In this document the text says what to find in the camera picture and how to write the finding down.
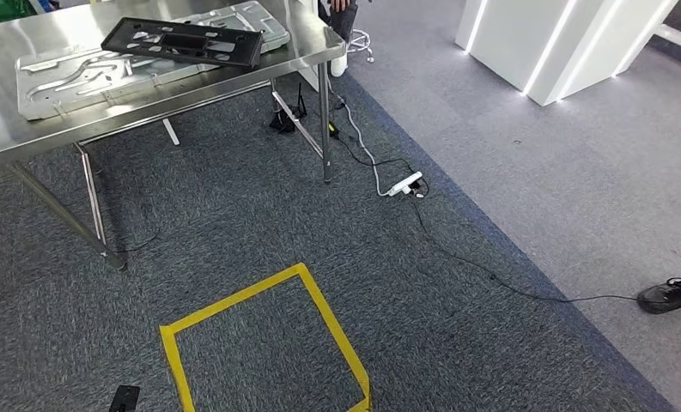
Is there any black plastic frame part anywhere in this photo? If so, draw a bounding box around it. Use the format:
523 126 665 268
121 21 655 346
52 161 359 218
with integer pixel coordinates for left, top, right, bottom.
100 16 264 70

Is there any white power strip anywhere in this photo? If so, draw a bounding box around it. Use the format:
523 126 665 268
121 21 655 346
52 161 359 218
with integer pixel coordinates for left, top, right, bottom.
386 170 425 198

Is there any black antenna router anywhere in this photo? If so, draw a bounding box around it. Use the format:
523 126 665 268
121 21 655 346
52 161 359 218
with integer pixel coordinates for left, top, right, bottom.
269 82 308 135

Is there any yellow floor tape square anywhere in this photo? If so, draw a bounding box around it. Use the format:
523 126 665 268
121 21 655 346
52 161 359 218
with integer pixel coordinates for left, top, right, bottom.
159 262 371 412

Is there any chrome stool base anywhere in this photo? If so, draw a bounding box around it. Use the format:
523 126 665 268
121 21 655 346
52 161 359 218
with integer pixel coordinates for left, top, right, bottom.
348 28 375 64

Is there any person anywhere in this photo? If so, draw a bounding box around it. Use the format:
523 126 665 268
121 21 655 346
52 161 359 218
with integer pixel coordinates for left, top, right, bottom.
317 0 359 42
636 276 681 315

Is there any white lit display stand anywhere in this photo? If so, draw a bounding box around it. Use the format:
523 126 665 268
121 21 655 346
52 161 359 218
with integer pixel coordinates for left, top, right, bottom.
454 0 681 107

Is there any stamped sheet metal panel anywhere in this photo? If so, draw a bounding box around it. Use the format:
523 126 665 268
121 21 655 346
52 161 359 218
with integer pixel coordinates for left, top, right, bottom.
15 0 291 122

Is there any white power cable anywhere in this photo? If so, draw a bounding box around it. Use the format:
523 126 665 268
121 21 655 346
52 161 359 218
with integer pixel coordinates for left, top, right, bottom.
339 96 392 198

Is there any long black controller cable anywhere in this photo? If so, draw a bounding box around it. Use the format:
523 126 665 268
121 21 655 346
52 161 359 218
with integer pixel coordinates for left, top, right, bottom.
410 195 641 304

